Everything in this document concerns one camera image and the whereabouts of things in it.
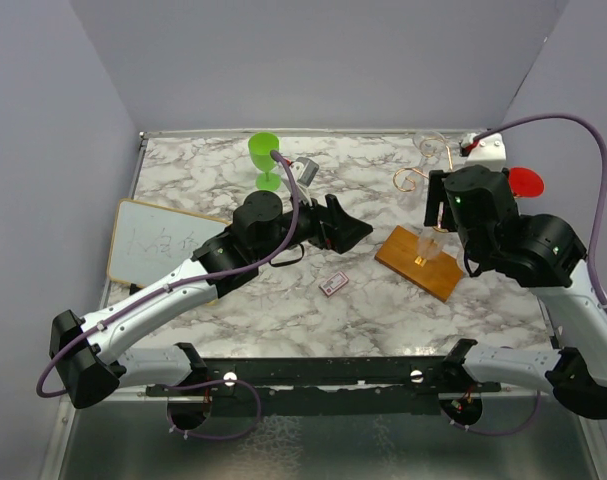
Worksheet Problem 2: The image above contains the small red white card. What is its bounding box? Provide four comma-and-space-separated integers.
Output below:
319, 272, 349, 297

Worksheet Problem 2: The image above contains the yellow-framed whiteboard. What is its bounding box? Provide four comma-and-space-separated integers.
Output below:
107, 199, 228, 287

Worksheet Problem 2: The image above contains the clear glass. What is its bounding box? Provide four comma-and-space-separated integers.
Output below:
413, 130, 448, 159
415, 227, 447, 266

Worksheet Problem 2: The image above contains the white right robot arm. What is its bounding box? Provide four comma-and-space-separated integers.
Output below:
424, 165, 607, 420

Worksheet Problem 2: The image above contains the red plastic wine glass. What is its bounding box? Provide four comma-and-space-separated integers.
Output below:
508, 167, 545, 198

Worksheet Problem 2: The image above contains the gold wire glass rack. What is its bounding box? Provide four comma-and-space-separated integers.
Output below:
375, 131, 463, 303

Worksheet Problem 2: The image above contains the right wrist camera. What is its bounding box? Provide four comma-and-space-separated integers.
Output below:
459, 133, 506, 171

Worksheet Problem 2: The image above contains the green plastic wine glass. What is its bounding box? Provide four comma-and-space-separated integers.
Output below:
248, 132, 281, 192

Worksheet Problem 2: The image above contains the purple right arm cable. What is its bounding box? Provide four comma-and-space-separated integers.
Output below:
445, 114, 607, 439

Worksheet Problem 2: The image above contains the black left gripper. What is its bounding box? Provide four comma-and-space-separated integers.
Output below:
254, 184, 372, 264

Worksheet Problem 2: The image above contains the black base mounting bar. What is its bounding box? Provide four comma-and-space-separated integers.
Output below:
146, 356, 500, 417

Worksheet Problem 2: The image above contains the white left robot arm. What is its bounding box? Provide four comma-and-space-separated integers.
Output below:
49, 191, 373, 409

